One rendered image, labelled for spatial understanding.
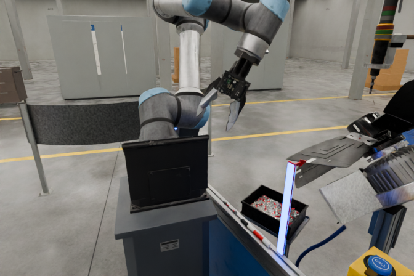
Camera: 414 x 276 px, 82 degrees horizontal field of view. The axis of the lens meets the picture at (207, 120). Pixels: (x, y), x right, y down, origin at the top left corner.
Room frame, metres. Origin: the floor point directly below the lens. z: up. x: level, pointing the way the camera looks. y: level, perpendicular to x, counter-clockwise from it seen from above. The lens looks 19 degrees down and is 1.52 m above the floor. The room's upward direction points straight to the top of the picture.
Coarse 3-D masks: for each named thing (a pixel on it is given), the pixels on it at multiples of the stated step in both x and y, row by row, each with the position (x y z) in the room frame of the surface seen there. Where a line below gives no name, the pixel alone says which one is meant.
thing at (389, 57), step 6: (396, 36) 0.74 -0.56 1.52; (402, 36) 0.73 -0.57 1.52; (396, 42) 0.74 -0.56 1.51; (402, 42) 0.73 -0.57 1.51; (390, 48) 0.74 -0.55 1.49; (396, 48) 0.73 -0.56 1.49; (390, 54) 0.74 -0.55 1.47; (384, 60) 0.76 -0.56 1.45; (390, 60) 0.74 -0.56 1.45; (366, 66) 0.76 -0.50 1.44; (372, 66) 0.74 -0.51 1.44; (378, 66) 0.73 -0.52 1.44; (384, 66) 0.73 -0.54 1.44
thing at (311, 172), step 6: (300, 168) 0.96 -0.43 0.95; (306, 168) 0.92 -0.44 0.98; (312, 168) 0.89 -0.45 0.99; (318, 168) 0.87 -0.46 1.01; (324, 168) 0.84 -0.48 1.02; (330, 168) 0.82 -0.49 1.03; (300, 174) 0.91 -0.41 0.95; (306, 174) 0.88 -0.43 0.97; (312, 174) 0.86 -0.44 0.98; (318, 174) 0.84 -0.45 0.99; (294, 180) 0.91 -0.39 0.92; (300, 180) 0.88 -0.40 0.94; (306, 180) 0.85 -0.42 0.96; (312, 180) 0.83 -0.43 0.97; (300, 186) 0.84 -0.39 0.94
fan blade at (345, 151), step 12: (324, 144) 0.75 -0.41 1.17; (336, 144) 0.73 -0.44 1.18; (348, 144) 0.72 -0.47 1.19; (360, 144) 0.71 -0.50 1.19; (300, 156) 0.71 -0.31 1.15; (312, 156) 0.68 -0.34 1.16; (324, 156) 0.65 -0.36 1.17; (336, 156) 0.64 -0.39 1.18; (348, 156) 0.63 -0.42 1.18; (360, 156) 0.63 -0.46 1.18
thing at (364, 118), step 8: (376, 112) 0.82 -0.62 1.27; (360, 120) 0.81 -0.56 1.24; (368, 120) 0.80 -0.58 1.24; (352, 128) 0.82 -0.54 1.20; (360, 128) 0.80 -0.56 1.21; (368, 128) 0.78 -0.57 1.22; (376, 128) 0.77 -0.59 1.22; (384, 128) 0.77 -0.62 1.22; (368, 136) 0.77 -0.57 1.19; (376, 136) 0.77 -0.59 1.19; (384, 136) 0.76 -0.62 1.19; (392, 136) 0.77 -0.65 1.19; (400, 136) 0.74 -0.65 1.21; (376, 144) 0.76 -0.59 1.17; (384, 144) 0.73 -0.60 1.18; (392, 144) 0.72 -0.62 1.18; (368, 152) 0.75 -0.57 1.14; (376, 152) 0.73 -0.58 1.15
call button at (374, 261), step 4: (372, 256) 0.38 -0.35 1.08; (376, 256) 0.38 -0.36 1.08; (368, 260) 0.37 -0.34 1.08; (372, 260) 0.37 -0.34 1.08; (376, 260) 0.37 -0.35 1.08; (380, 260) 0.37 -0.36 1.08; (384, 260) 0.37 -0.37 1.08; (368, 264) 0.37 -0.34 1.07; (372, 264) 0.36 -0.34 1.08; (376, 264) 0.36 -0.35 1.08; (380, 264) 0.36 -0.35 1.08; (384, 264) 0.36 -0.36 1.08; (388, 264) 0.36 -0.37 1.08; (372, 268) 0.36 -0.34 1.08; (376, 268) 0.35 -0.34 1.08; (380, 268) 0.35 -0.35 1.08; (384, 268) 0.35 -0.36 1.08; (388, 268) 0.35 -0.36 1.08; (376, 272) 0.35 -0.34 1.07; (380, 272) 0.35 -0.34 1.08; (384, 272) 0.34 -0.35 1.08; (388, 272) 0.34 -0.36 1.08
